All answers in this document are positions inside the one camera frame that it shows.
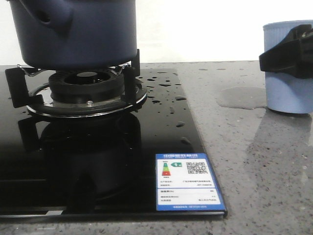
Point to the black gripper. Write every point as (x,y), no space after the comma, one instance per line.
(293,55)

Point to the light blue ribbed cup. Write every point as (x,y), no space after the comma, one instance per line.
(285,93)

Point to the dark blue pot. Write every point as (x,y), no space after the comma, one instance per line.
(75,34)

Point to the blue energy label sticker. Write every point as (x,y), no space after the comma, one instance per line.
(186,182)

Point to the right gas burner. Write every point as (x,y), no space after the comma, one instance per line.
(80,94)

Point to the black glass gas stove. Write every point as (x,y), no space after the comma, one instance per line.
(95,168)

